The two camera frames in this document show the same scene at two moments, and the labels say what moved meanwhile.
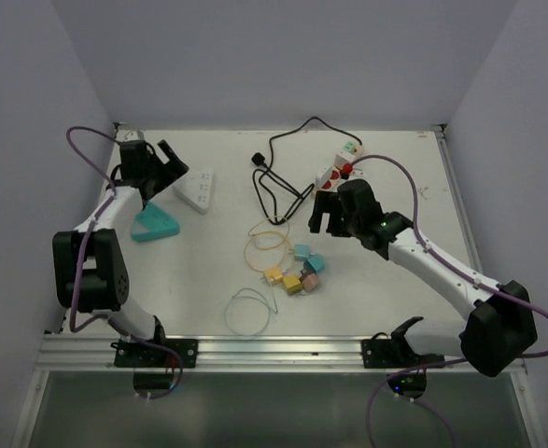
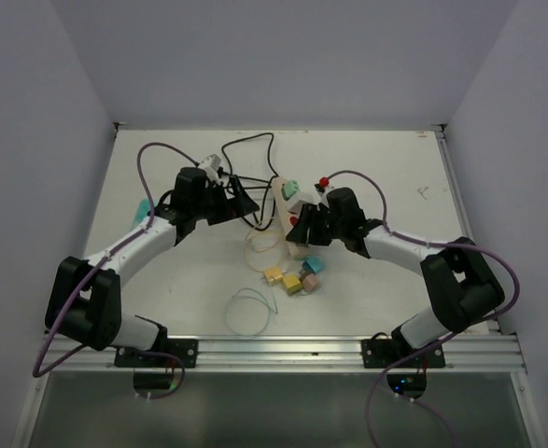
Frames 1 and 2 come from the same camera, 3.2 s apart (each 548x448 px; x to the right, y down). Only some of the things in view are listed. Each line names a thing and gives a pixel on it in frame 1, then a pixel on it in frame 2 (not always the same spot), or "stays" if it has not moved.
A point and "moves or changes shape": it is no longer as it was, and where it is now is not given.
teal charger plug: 315,263 stays
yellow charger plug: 274,274 stays
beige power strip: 335,175 -> 288,218
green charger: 349,147 -> 290,189
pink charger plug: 310,282 stays
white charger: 343,158 moves or changes shape
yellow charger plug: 292,285 stays
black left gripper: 173,170 -> 233,207
